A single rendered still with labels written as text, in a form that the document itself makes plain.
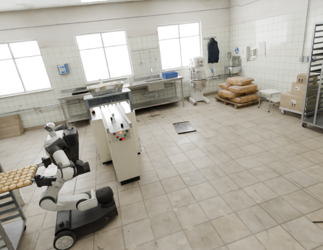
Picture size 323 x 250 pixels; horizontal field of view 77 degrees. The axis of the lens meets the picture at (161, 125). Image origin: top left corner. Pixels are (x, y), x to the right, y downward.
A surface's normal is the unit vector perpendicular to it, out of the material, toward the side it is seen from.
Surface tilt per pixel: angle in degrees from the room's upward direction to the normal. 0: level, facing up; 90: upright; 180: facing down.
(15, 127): 67
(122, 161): 90
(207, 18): 90
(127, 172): 90
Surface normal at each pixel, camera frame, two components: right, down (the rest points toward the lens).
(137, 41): 0.27, 0.31
